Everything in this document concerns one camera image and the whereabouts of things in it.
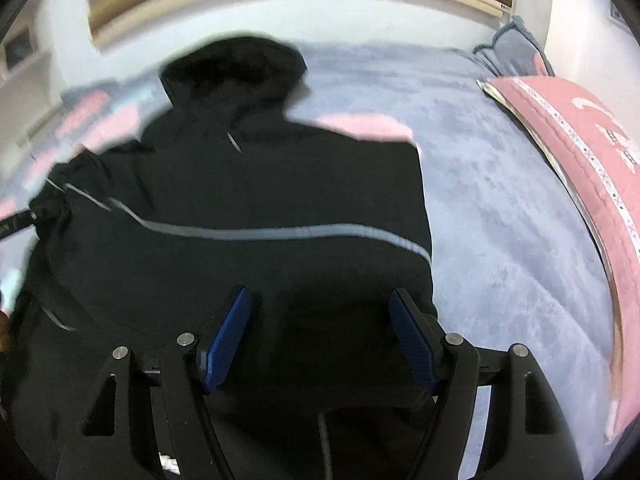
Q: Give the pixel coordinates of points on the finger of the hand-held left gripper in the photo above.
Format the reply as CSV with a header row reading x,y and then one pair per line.
x,y
17,224

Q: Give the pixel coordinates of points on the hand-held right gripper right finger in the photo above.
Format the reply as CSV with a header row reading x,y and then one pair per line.
x,y
410,340

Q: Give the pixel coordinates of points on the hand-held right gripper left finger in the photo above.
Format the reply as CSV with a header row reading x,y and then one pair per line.
x,y
227,340

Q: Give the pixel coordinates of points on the black hooded jacket grey stripe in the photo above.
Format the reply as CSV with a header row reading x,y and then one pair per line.
x,y
250,185

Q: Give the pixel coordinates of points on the grey-blue plush printed blanket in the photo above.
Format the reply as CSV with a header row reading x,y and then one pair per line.
x,y
500,235

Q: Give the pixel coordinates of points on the pink pillow with white trim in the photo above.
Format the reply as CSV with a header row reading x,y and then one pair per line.
x,y
590,160

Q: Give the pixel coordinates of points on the grey pillow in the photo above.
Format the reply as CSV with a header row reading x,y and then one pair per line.
x,y
515,47

